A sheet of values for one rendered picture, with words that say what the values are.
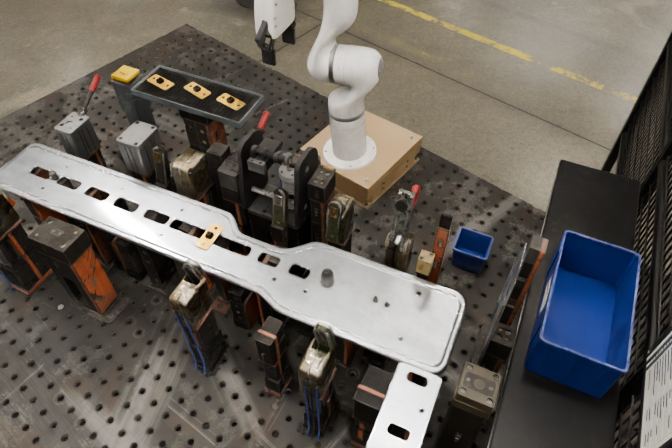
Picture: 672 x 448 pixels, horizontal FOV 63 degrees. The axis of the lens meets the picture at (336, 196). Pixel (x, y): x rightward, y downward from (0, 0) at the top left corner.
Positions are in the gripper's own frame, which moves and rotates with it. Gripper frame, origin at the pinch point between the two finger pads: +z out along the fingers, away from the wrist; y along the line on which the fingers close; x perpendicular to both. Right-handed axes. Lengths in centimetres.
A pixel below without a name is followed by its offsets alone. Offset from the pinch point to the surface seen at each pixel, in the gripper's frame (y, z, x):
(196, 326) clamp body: 46, 51, -2
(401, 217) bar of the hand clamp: 9.9, 30.5, 35.5
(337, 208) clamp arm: 9.8, 35.2, 18.8
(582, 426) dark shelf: 37, 42, 84
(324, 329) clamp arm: 43, 33, 31
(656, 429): 42, 23, 90
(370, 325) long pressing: 32, 45, 37
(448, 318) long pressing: 23, 45, 53
